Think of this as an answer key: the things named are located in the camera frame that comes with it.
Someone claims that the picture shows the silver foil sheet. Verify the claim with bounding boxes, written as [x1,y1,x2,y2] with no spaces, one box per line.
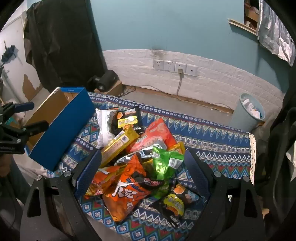
[257,0,296,67]

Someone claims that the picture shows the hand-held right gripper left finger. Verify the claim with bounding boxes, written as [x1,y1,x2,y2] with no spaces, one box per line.
[20,148,102,241]

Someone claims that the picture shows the grey plug with cable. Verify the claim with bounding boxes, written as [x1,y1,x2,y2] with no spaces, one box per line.
[176,68,185,98]

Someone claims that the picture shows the thin black cable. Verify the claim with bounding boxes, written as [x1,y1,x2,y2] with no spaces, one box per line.
[120,85,139,95]

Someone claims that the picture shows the blue cardboard box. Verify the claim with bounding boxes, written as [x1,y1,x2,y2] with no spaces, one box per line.
[24,87,96,172]

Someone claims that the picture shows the small yellow snack packet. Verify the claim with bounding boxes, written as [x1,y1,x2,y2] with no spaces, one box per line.
[168,141,186,154]

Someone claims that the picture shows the cardboard pieces in opening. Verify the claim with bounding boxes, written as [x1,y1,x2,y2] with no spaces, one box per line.
[244,0,259,28]

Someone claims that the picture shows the light blue trash bin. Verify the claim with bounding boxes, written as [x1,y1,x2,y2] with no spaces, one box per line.
[230,93,266,132]

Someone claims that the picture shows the small brown cardboard box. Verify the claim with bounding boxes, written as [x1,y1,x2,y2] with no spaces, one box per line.
[102,80,124,96]

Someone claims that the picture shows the green snack packet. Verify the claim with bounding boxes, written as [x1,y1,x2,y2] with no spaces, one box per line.
[151,146,185,181]

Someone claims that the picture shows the dark jacket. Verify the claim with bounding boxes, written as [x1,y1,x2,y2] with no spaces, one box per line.
[264,88,296,232]

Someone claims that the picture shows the large orange chip packet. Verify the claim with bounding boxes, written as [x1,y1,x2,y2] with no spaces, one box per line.
[102,154,160,222]

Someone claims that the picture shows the black and red packet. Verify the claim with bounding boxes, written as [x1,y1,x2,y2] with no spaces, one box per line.
[133,175,167,190]

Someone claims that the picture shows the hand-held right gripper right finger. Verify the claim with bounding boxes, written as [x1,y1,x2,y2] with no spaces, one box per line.
[184,148,266,241]

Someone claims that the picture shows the black packet with yellow label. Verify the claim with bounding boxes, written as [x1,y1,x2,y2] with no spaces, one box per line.
[149,183,200,230]
[112,106,144,137]

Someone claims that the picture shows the crumpled silver foil packet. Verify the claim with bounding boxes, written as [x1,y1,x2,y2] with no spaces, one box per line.
[114,144,167,166]

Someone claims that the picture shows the dark hanging cloth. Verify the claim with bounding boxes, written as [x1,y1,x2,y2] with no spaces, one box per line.
[23,0,108,93]

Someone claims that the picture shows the white silver snack packet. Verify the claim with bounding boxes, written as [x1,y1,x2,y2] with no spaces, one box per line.
[95,108,118,149]

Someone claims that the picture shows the tan printed snack bag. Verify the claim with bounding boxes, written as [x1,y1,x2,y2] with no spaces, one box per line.
[84,166,121,200]

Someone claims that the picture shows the blue patterned blanket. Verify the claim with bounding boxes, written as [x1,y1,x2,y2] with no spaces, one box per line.
[44,91,256,241]

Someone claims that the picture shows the long yellow snack packet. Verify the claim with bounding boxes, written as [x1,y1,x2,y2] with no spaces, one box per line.
[99,125,140,167]

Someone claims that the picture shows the wooden ledge strip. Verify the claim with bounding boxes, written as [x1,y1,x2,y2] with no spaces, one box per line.
[228,19,258,35]

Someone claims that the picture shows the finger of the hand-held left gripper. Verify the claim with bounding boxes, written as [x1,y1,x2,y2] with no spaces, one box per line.
[0,101,35,123]
[14,120,50,141]

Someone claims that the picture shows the red-orange snack packet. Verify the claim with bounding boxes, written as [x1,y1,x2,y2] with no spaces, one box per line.
[126,118,176,153]

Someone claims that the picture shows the black cylinder device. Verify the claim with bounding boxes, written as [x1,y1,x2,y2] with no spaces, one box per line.
[87,70,118,92]

